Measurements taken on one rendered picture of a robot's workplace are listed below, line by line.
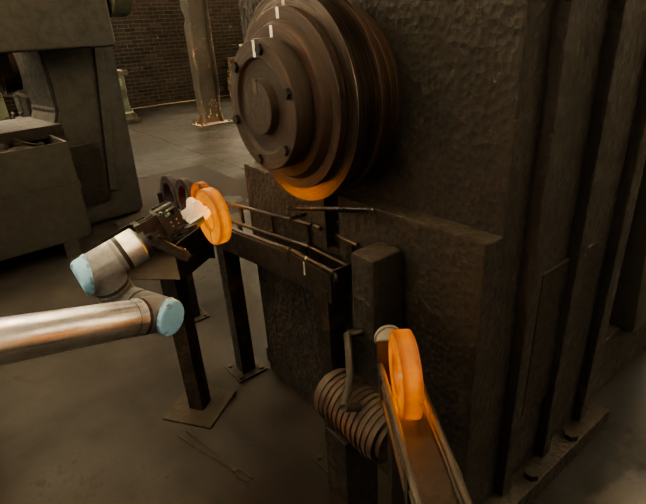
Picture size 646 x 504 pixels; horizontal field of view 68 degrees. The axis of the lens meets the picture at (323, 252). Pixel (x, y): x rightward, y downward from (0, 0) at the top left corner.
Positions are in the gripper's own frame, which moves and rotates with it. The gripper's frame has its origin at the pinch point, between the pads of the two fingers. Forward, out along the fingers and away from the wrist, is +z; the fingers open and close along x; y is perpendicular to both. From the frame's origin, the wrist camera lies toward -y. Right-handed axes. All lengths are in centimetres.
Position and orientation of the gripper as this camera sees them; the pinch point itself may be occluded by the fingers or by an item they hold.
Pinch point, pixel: (211, 209)
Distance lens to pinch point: 132.4
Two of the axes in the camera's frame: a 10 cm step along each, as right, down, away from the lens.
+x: -6.0, -2.9, 7.4
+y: -2.8, -7.9, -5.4
